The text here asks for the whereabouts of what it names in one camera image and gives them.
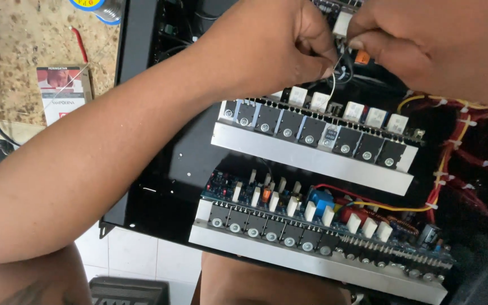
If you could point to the person's right hand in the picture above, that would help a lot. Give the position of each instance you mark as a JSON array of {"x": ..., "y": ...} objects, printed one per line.
[{"x": 439, "y": 38}]

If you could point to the person's left hand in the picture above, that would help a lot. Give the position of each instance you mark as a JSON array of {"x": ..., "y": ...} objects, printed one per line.
[{"x": 261, "y": 46}]

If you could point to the transistor board with short heatsink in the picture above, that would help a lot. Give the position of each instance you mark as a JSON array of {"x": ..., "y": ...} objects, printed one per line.
[{"x": 311, "y": 148}]

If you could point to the black metal amplifier chassis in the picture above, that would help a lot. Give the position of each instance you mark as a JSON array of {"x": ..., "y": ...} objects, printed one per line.
[{"x": 176, "y": 152}]

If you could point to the blue and yellow solder spool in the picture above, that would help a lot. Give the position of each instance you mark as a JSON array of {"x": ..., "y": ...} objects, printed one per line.
[{"x": 100, "y": 7}]

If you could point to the blue transistor board long heatsink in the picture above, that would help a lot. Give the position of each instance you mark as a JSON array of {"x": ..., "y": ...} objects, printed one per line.
[{"x": 311, "y": 237}]

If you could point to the white and red cigarette pack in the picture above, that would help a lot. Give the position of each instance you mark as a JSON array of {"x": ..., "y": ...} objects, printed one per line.
[{"x": 62, "y": 95}]

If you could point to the person's right leg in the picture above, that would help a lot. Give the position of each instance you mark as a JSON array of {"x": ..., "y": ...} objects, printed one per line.
[{"x": 265, "y": 281}]

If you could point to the person's leg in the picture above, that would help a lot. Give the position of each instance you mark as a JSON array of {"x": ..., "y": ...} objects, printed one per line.
[
  {"x": 265, "y": 281},
  {"x": 28, "y": 279}
]

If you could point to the black ribbed box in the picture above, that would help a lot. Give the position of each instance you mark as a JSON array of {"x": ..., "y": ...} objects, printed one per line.
[{"x": 129, "y": 291}]

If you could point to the person's left leg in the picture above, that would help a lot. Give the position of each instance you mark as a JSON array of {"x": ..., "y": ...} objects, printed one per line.
[{"x": 28, "y": 279}]

